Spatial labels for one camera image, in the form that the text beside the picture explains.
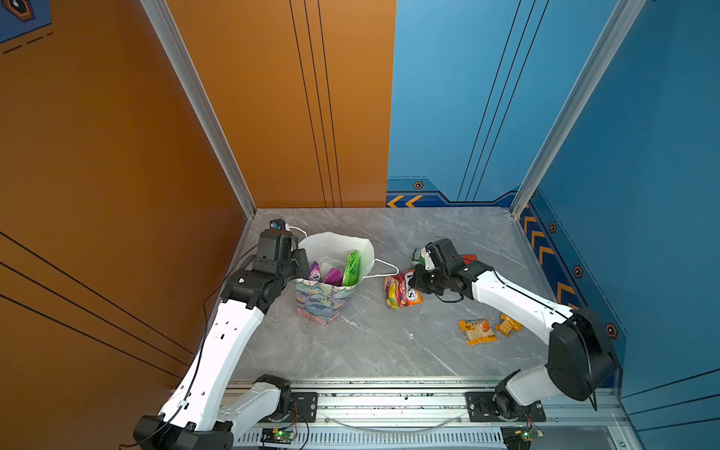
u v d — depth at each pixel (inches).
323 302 29.5
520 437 27.8
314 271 32.6
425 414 28.7
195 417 14.6
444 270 26.0
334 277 32.7
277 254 21.1
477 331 33.4
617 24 28.1
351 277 32.4
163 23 27.9
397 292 34.2
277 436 27.8
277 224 25.1
